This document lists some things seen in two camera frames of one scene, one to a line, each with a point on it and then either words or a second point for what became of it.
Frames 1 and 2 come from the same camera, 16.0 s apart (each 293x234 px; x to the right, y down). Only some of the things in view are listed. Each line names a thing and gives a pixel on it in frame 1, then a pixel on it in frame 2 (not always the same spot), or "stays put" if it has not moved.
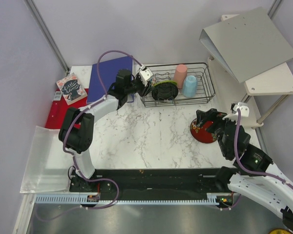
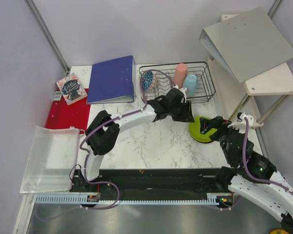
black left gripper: x=144 y=85 → x=187 y=115
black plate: x=166 y=91 → x=207 y=142
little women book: x=71 y=88 stays put
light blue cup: x=190 y=86 stays put
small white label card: x=57 y=95 stays put
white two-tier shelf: x=261 y=95 stays put
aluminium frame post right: x=274 y=8 stays put
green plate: x=166 y=81 → x=195 y=130
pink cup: x=180 y=73 stays put
